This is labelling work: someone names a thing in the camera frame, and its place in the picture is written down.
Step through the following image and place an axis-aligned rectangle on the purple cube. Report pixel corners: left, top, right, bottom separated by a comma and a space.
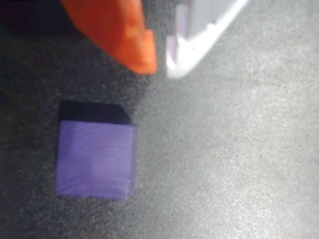
55, 120, 138, 200

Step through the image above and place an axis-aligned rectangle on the black mat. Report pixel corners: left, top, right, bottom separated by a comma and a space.
0, 0, 319, 239

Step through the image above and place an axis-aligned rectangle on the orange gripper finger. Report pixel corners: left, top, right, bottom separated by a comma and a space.
59, 0, 158, 75

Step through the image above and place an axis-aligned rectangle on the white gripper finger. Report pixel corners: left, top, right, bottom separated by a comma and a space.
165, 0, 250, 79

